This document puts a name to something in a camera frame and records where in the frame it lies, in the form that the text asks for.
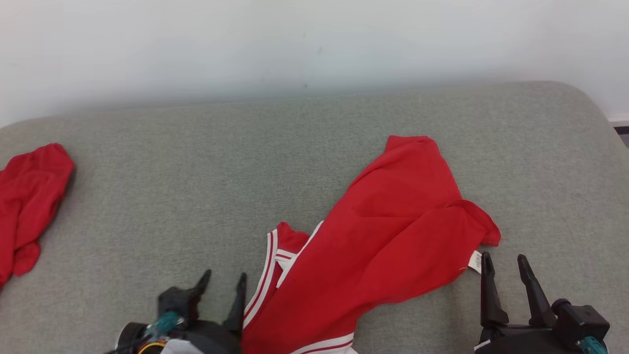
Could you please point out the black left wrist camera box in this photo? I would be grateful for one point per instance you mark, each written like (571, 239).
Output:
(177, 301)

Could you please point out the red shorts with white trim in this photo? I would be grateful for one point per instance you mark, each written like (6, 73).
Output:
(383, 236)

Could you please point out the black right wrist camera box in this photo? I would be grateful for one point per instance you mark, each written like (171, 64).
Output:
(582, 319)

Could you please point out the red shorts with white stripe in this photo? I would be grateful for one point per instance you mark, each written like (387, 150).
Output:
(29, 196)

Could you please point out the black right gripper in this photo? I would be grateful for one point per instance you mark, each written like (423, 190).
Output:
(526, 341)

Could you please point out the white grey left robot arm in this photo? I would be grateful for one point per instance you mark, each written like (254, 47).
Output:
(130, 338)

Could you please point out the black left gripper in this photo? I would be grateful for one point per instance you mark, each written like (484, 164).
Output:
(216, 339)

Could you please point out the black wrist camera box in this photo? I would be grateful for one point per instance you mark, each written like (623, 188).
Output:
(582, 319)
(177, 301)

